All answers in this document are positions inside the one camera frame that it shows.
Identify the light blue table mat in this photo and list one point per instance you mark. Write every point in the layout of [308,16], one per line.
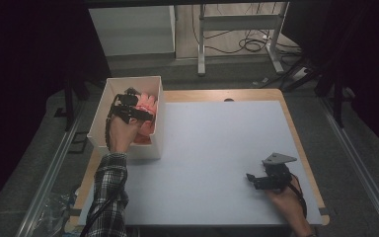
[217,158]

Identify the white power strip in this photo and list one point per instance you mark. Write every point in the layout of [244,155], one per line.
[300,74]

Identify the person's left hand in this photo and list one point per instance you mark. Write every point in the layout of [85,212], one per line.
[121,135]

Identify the clear plastic bag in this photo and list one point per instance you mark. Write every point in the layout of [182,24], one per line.
[57,210]

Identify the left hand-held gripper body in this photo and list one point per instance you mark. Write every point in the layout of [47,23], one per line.
[126,107]

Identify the metal floor rail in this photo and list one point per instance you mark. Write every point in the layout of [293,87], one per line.
[358,164]
[51,174]

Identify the person's right hand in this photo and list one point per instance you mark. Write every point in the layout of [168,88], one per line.
[288,202]

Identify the black stand leg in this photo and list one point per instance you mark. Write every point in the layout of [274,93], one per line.
[69,105]

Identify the white cabinet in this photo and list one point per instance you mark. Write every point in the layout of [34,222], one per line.
[131,29]

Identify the pink glove with red mark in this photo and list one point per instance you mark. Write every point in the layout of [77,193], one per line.
[148,102]

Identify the white box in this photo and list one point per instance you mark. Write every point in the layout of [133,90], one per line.
[112,89]

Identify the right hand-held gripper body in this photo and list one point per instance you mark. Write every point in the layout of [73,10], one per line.
[276,176]

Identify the grey metal desk frame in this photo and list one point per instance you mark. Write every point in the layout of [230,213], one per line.
[240,22]

